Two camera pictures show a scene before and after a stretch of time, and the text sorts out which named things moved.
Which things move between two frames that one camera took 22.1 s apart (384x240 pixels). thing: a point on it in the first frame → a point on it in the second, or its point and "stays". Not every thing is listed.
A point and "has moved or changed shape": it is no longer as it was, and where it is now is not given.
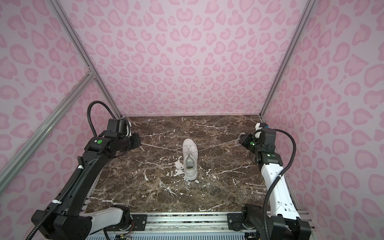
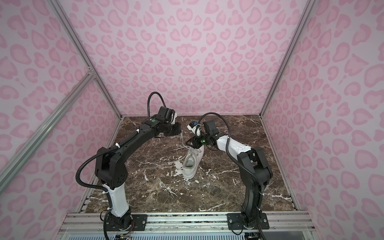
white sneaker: [190, 152] has moved or changed shape
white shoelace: [242, 134] → [182, 139]
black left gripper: [137, 141] → [178, 129]
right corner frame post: [310, 5] stays
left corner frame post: [60, 14] stays
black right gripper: [245, 142] → [195, 142]
